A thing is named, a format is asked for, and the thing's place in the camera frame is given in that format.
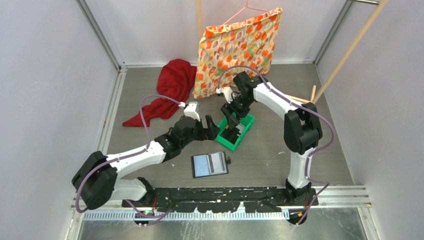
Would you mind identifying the wooden rack frame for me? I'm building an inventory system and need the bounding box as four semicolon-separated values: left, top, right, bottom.
195;0;389;105

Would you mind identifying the pink wire hanger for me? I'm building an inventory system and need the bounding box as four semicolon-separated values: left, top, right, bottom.
221;0;268;26

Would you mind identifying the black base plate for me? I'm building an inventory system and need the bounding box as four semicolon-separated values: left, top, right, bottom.
131;186;316;214

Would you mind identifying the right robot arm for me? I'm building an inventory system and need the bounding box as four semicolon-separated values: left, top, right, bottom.
216;71;323;205

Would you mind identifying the floral orange gift bag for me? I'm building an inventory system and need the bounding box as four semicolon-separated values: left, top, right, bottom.
192;7;283;99

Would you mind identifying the green plastic bin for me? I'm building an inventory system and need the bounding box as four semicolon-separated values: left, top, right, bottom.
215;114;255;152

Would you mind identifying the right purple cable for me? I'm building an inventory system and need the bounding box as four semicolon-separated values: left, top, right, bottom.
216;65;337;227

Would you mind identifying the black card holder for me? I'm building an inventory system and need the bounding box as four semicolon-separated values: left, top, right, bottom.
191;151;232;179

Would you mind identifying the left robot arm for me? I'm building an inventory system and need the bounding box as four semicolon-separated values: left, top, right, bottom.
71;115;220;213

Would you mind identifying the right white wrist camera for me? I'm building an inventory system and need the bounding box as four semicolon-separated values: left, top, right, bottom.
216;86;233;104

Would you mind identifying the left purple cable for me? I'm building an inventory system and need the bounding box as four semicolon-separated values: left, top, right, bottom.
74;95;186;227

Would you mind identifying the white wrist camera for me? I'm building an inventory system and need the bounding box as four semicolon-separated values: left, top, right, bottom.
216;86;233;104
178;101;201;122

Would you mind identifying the purple cable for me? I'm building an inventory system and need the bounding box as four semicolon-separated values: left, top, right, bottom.
74;95;186;227
216;65;337;227

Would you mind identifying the red cloth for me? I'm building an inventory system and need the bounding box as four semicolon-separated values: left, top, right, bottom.
122;59;197;128

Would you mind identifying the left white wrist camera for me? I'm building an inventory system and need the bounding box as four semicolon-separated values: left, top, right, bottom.
178;101;201;122

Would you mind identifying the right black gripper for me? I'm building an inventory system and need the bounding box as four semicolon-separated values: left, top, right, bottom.
221;94;254;130

